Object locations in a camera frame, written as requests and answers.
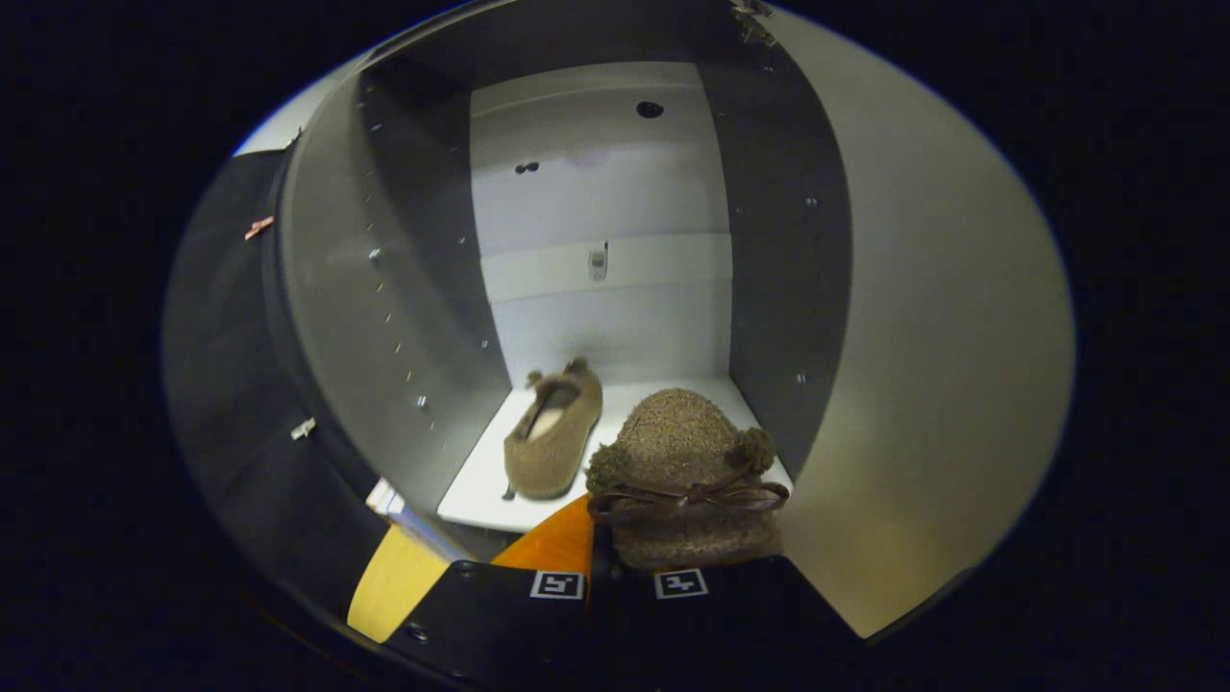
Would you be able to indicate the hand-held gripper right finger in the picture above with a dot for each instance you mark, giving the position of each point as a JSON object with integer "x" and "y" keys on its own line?
{"x": 750, "y": 620}

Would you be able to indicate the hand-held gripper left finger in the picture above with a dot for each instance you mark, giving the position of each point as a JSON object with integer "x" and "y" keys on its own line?
{"x": 500, "y": 615}

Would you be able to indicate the brown fuzzy shoe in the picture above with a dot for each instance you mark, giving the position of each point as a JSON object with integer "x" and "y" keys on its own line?
{"x": 553, "y": 442}
{"x": 673, "y": 442}

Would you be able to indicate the dark grey shoe cabinet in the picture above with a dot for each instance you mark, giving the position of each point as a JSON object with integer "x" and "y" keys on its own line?
{"x": 384, "y": 317}

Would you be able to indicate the beige shoe cabinet door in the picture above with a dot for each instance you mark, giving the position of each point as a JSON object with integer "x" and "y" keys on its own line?
{"x": 942, "y": 336}

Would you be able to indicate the white book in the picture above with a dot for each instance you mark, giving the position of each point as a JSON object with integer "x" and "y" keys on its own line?
{"x": 384, "y": 498}

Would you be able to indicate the small white clip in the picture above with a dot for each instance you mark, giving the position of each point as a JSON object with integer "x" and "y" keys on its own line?
{"x": 303, "y": 428}

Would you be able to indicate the black backdrop cloth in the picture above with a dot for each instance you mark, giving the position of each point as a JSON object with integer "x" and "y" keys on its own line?
{"x": 231, "y": 384}

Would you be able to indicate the small pink clip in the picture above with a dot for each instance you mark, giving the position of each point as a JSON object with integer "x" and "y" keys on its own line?
{"x": 258, "y": 228}

